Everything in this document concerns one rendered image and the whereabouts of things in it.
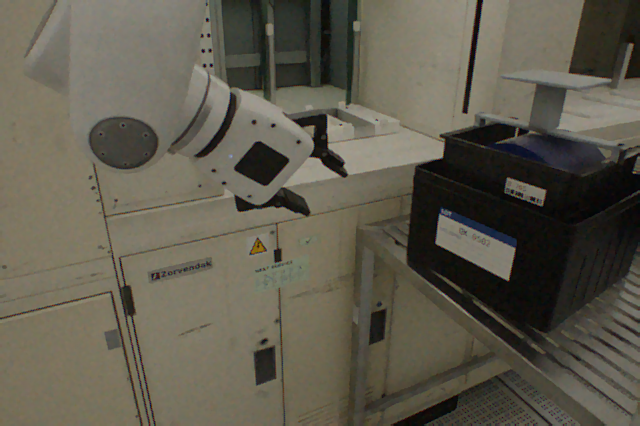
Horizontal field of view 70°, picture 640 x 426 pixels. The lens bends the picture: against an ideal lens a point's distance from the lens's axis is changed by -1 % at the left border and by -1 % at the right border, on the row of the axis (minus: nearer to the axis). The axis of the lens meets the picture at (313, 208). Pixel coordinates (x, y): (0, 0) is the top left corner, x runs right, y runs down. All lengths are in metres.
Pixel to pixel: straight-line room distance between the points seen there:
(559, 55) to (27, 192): 1.11
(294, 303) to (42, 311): 0.47
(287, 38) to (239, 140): 1.34
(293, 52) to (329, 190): 0.95
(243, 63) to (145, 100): 1.39
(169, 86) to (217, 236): 0.55
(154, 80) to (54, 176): 0.47
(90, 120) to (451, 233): 0.58
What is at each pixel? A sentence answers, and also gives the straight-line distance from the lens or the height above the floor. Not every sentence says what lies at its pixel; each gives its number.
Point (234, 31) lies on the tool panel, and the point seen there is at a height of 1.07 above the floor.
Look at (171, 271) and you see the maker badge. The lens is 0.87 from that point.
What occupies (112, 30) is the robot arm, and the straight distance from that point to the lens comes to 0.33.
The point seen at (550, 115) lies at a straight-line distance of 0.79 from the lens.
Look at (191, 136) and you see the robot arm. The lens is 0.44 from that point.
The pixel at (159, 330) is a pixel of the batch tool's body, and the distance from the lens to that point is 0.94.
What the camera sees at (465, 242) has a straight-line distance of 0.77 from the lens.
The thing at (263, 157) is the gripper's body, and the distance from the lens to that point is 0.49.
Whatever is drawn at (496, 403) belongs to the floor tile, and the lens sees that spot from 1.72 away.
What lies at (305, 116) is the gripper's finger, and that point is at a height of 1.08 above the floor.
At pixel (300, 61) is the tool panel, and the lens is 1.81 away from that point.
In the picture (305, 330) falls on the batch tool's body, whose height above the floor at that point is 0.51.
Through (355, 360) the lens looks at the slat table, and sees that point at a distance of 1.15.
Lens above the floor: 1.20
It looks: 25 degrees down
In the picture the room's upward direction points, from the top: straight up
